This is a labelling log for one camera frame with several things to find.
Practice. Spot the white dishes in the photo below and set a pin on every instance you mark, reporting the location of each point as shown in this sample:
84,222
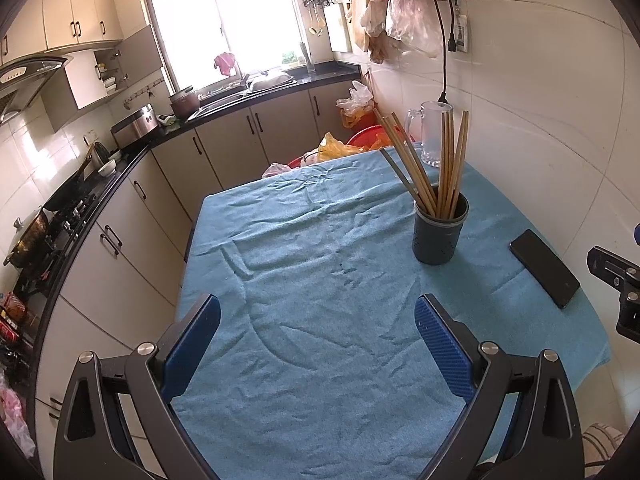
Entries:
109,80

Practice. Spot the beige kitchen cabinets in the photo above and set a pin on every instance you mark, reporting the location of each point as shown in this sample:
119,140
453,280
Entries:
75,5
115,280

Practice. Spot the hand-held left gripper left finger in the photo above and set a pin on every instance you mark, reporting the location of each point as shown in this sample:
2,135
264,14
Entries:
192,345

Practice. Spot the group of condiment jars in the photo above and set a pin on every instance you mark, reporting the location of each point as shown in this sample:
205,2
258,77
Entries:
12,310

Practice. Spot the steel wok with lid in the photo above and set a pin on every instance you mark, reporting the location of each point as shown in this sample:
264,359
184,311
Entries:
27,242

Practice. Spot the black kitchen countertop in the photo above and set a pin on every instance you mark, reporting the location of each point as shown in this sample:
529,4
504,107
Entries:
330,71

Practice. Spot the grey range hood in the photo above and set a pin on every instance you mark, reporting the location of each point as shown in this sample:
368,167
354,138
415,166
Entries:
25,72

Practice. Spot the steel faucet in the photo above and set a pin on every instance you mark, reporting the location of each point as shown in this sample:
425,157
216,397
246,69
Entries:
246,82

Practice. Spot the dark grey chopstick holder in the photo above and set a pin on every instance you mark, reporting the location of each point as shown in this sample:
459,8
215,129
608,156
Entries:
437,240

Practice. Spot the clear hanging plastic bags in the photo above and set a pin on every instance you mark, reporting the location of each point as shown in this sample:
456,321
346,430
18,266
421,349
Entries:
410,20

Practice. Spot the steel pot lid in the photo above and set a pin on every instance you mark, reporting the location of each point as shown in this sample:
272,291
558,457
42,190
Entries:
270,81

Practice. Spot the blue tablecloth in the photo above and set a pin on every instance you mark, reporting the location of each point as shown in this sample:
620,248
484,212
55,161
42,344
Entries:
325,260

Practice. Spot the beige upper kitchen cabinets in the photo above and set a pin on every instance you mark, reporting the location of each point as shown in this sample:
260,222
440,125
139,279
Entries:
75,5

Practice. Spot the black gas stove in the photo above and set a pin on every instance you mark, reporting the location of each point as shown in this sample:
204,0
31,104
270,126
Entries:
65,220

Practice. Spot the bunch of wooden chopsticks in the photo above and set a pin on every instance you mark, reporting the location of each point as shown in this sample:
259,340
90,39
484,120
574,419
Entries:
446,170

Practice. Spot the steel kitchen sink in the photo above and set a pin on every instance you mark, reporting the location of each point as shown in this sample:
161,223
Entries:
220,102

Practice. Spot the white plastic bag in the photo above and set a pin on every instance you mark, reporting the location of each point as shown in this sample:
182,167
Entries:
357,95

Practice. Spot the striped slipper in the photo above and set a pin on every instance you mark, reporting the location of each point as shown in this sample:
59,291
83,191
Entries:
602,442

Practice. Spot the glass mug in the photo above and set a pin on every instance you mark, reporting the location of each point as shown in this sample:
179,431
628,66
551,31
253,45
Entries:
425,135

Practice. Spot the green leafy plant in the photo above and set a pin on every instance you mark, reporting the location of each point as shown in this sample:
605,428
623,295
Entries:
290,57

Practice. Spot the black smartphone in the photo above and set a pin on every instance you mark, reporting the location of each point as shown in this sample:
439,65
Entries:
545,270

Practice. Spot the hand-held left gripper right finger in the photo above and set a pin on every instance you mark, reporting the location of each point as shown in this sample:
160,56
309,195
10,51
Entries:
445,345

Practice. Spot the steel countertop appliance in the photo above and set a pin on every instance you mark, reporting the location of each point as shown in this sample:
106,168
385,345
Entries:
137,125

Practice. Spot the steel electric kettle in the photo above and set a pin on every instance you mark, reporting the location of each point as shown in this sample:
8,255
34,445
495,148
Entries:
101,151

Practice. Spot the pink plastic bag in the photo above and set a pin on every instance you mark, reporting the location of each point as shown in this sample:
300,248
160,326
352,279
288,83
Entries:
12,410

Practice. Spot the beige lower kitchen cabinets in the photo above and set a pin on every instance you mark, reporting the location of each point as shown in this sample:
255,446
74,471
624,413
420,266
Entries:
115,280

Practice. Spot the kitchen window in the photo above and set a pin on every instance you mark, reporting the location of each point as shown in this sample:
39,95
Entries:
250,20

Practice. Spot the hanging metal spoons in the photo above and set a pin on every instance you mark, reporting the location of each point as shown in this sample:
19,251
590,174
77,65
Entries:
315,25

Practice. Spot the clear card holder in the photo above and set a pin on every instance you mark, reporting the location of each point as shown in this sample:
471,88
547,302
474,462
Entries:
461,35

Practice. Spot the yellow plastic bag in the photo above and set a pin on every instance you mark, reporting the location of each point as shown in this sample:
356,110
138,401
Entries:
335,150

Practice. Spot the small white bowl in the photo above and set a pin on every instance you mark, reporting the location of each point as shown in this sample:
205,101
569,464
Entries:
115,155

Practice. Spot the beige hanging bags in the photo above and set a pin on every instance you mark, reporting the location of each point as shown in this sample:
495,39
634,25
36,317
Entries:
375,45

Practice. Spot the red plastic basin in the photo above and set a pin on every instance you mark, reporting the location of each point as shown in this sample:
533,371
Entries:
367,137

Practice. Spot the pinkish clear plastic bag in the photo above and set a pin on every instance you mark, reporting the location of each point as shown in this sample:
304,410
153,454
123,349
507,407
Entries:
280,169

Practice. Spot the green dish cloth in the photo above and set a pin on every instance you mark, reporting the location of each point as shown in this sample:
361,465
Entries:
167,120

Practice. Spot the red trash bin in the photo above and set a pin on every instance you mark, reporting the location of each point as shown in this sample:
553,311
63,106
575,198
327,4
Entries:
362,120

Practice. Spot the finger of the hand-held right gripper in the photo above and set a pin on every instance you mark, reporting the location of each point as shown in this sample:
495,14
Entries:
612,267

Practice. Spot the black frying pan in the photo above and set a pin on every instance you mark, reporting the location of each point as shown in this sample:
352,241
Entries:
65,195

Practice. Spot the brown cooking pot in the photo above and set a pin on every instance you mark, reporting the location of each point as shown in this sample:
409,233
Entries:
184,105

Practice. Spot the tall grey container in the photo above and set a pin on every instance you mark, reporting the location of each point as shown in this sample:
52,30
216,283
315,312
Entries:
307,57

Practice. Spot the white cutting board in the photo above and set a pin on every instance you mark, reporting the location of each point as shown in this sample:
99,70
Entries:
336,27

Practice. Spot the pink cloth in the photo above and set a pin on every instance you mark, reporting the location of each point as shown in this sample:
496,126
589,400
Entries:
225,63

